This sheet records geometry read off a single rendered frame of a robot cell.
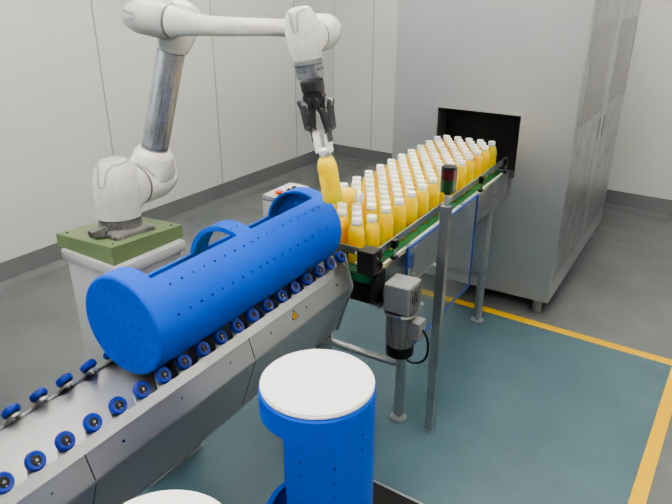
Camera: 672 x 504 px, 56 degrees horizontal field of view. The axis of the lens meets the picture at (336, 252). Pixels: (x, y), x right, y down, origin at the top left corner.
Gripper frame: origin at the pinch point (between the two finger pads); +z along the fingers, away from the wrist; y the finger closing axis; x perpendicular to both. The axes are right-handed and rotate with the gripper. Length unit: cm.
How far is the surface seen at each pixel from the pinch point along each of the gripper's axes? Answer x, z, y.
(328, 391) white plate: -68, 40, 40
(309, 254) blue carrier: -14.0, 34.0, -3.4
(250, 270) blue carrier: -42.9, 25.5, -2.3
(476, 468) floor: 29, 152, 28
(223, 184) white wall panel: 238, 109, -301
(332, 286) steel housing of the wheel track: 1, 55, -8
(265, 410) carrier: -79, 40, 29
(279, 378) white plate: -70, 38, 27
